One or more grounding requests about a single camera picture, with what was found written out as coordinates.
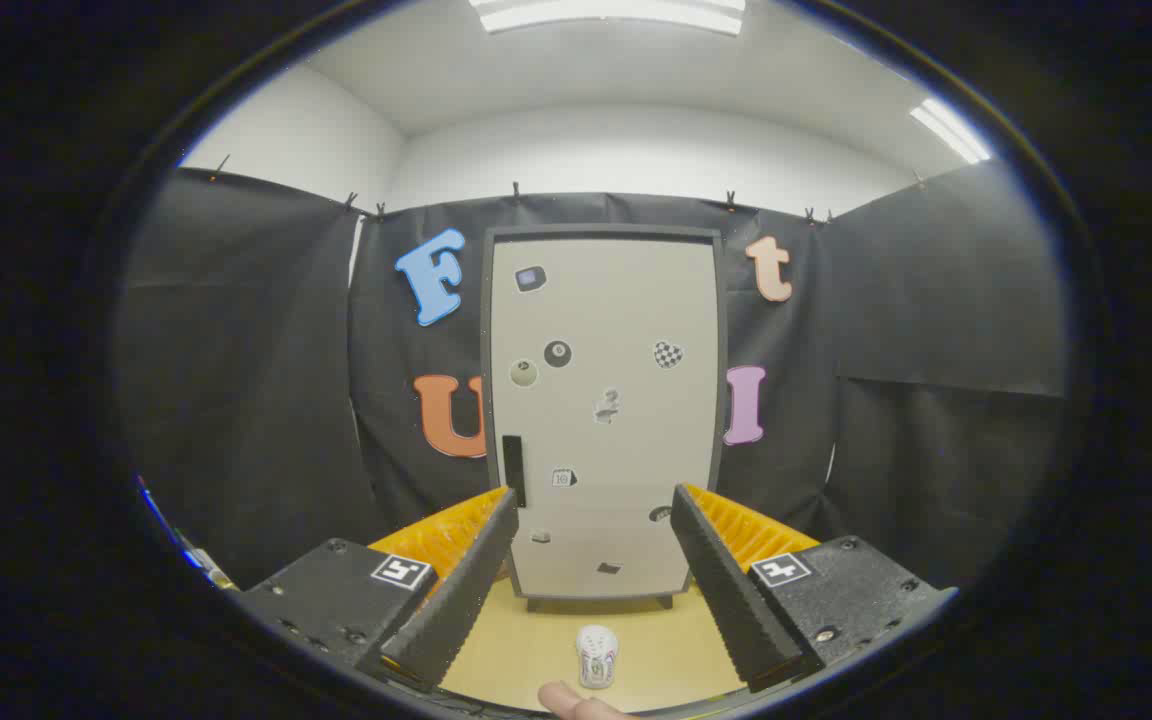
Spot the white shoe with striped side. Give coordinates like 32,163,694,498
576,625,620,691

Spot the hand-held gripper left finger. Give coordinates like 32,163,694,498
236,487,520,694

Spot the beige shoe cabinet door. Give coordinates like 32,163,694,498
491,238,719,599

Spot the dark grey shoe cabinet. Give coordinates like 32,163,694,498
481,225,729,613

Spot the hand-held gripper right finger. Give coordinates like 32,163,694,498
670,483,959,694

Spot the blue and white clutter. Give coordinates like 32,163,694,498
136,478,237,591

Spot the black backdrop cloth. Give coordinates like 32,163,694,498
116,165,1072,591

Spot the narrow ceiling light strip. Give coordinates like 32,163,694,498
909,97,992,165

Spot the long ceiling light panel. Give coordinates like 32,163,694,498
469,0,745,37

